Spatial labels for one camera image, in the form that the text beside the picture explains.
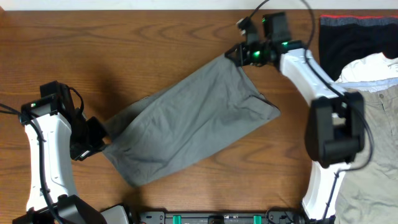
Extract beige khaki shorts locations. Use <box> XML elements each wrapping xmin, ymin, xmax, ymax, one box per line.
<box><xmin>335</xmin><ymin>86</ymin><xmax>397</xmax><ymax>223</ymax></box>

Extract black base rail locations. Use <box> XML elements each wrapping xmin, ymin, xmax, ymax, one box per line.
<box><xmin>133</xmin><ymin>209</ymin><xmax>309</xmax><ymax>224</ymax></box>

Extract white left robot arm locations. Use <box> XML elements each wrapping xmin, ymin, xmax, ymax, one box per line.
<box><xmin>13</xmin><ymin>93</ymin><xmax>129</xmax><ymax>224</ymax></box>

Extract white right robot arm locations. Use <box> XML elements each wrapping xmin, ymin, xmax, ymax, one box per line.
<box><xmin>225</xmin><ymin>17</ymin><xmax>369</xmax><ymax>223</ymax></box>

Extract white shirt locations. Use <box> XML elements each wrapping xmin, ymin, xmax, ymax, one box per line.
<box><xmin>335</xmin><ymin>53</ymin><xmax>397</xmax><ymax>92</ymax></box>

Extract black garment red waistband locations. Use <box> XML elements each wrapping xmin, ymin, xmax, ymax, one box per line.
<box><xmin>318</xmin><ymin>15</ymin><xmax>397</xmax><ymax>81</ymax></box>

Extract grey shorts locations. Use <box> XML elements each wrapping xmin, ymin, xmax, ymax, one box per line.
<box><xmin>103</xmin><ymin>56</ymin><xmax>280</xmax><ymax>187</ymax></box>

